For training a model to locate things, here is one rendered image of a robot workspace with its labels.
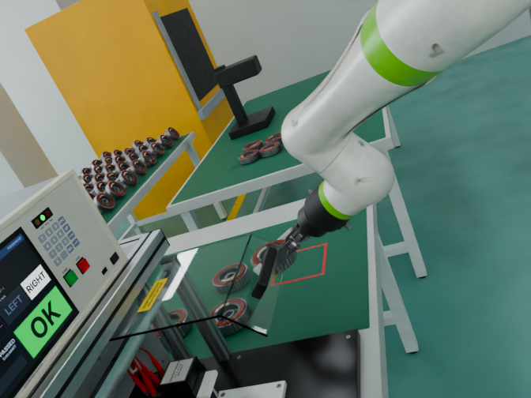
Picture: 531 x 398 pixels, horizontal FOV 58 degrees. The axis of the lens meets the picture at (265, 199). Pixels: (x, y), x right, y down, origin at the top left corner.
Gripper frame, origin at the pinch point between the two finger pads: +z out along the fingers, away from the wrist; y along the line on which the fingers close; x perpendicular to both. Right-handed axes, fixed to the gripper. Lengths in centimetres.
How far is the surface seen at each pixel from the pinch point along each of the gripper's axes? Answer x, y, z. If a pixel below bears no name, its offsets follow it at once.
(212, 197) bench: 28, 73, 85
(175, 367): 1.5, -35.7, 1.0
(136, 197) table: 64, 84, 143
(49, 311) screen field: 23, -48, -12
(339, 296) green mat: -19.1, 4.9, 0.1
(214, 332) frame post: -1.3, -19.7, 9.9
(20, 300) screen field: 26, -51, -15
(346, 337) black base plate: -21.8, -10.2, -8.6
